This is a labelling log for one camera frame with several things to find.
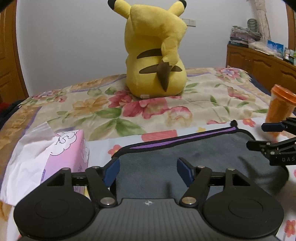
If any purple and grey towel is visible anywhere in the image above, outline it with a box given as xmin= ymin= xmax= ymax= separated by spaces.
xmin=111 ymin=121 xmax=289 ymax=200

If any orange plastic cup with lid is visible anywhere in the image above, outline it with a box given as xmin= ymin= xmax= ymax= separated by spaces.
xmin=264 ymin=84 xmax=296 ymax=137

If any wooden cabinet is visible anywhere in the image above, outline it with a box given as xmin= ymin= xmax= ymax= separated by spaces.
xmin=226 ymin=44 xmax=296 ymax=93

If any pink tissue box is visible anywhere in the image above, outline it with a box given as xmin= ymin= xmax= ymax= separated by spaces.
xmin=1 ymin=123 xmax=89 ymax=206

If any floral bed blanket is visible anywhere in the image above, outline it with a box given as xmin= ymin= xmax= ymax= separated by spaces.
xmin=0 ymin=67 xmax=296 ymax=223

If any blue picture card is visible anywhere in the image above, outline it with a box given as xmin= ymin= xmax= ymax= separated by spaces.
xmin=266 ymin=40 xmax=284 ymax=58

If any stack of clutter on cabinet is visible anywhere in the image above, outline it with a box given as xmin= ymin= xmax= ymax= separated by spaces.
xmin=228 ymin=19 xmax=261 ymax=48

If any cream patterned curtain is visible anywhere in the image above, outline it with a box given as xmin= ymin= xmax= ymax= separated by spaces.
xmin=247 ymin=0 xmax=271 ymax=43

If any yellow Pikachu plush toy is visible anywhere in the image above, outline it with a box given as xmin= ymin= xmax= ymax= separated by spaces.
xmin=108 ymin=1 xmax=187 ymax=99

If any white wall switch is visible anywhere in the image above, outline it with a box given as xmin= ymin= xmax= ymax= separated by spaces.
xmin=182 ymin=18 xmax=196 ymax=27

